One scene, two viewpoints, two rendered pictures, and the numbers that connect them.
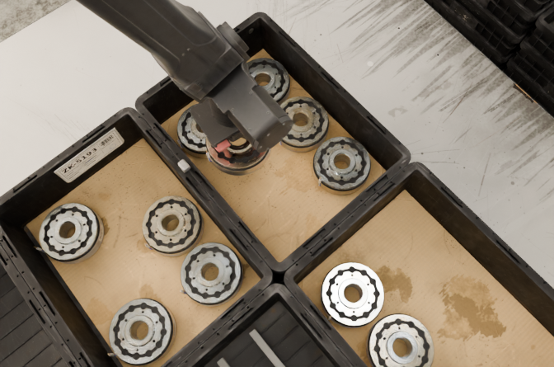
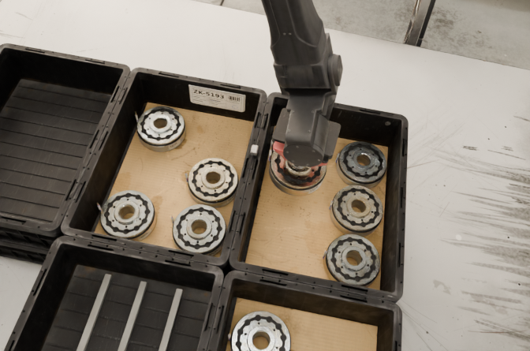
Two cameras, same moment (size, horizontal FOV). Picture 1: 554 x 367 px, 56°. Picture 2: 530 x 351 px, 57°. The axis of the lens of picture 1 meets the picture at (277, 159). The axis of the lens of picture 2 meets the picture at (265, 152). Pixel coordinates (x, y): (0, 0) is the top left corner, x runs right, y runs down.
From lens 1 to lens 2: 0.21 m
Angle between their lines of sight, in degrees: 21
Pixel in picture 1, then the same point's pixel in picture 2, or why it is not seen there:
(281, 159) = (319, 218)
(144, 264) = (174, 186)
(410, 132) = (435, 310)
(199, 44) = (300, 38)
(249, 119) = (295, 125)
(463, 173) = not seen: outside the picture
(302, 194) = (307, 251)
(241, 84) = (313, 102)
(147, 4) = not seen: outside the picture
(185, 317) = (158, 237)
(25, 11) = not seen: hidden behind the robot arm
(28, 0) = not seen: hidden behind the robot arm
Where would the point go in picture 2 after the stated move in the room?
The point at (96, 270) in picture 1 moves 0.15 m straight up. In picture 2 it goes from (148, 161) to (136, 119)
